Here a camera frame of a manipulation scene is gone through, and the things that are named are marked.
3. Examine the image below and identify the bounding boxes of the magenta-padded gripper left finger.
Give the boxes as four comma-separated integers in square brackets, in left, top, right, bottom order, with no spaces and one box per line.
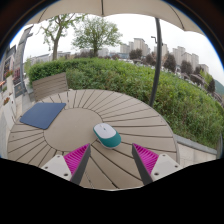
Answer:
[40,143,92,186]

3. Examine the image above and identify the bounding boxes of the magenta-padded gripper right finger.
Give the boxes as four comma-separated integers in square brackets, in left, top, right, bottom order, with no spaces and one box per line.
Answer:
[131,143,184,186]

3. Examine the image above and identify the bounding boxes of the white and teal computer mouse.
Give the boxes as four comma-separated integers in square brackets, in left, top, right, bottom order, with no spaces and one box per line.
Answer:
[92,122,122,150]

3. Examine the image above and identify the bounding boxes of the blue rectangular mouse pad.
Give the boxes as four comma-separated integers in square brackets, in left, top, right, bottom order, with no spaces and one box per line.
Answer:
[19,102,67,131]

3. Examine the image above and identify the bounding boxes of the brown slatted outdoor chair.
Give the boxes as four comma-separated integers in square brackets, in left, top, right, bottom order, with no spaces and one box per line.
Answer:
[31,72,70,103]

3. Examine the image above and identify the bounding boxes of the green hedge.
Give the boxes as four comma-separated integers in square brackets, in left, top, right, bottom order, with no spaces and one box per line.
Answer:
[26,57,224,151]

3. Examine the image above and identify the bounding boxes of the dark curved parasol pole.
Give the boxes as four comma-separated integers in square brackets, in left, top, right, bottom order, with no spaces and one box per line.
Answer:
[148,17,164,108]

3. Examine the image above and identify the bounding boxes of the thin-crowned tree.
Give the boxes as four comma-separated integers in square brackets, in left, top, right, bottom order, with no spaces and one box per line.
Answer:
[35,13,88,62]

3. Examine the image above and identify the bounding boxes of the distant apartment buildings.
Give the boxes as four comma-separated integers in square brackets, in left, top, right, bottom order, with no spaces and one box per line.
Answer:
[119,37,211,75]

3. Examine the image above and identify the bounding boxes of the round-crowned tree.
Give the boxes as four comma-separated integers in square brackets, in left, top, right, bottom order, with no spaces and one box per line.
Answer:
[71,15,124,58]

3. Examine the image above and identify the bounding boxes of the dark stone sign post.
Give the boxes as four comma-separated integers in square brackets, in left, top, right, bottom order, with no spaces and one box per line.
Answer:
[13,24,34,98]

